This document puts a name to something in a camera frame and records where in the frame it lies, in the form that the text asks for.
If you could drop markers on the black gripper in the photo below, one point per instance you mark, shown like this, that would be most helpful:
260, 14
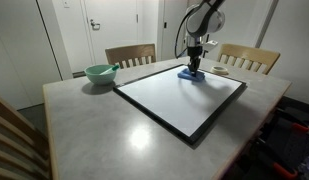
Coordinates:
195, 53

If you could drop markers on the blue microfibre cloth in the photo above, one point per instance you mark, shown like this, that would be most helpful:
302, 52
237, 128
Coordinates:
190, 76

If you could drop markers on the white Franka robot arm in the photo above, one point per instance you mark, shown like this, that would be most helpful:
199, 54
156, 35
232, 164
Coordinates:
205, 18

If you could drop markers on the beige masking tape roll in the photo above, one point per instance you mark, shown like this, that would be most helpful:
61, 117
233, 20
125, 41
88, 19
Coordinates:
219, 70

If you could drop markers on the white interior door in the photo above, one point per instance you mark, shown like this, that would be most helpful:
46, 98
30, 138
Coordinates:
172, 33

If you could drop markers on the black door latch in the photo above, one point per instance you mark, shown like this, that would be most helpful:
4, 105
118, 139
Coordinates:
165, 25

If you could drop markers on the wooden slat-back chair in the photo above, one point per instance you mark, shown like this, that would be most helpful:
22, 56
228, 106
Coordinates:
14, 140
127, 53
250, 55

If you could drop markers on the white entry door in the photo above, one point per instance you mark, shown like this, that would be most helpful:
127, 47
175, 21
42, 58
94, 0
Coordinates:
110, 30

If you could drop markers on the mint green bowl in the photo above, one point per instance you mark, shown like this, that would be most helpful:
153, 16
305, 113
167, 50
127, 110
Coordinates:
99, 78

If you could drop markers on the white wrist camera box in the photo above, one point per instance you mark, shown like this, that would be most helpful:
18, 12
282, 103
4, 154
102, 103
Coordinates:
210, 45

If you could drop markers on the whiteboard with black frame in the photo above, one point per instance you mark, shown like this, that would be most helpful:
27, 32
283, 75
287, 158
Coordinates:
180, 100

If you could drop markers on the small white wall plate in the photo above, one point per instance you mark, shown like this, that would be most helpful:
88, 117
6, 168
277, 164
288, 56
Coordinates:
66, 3

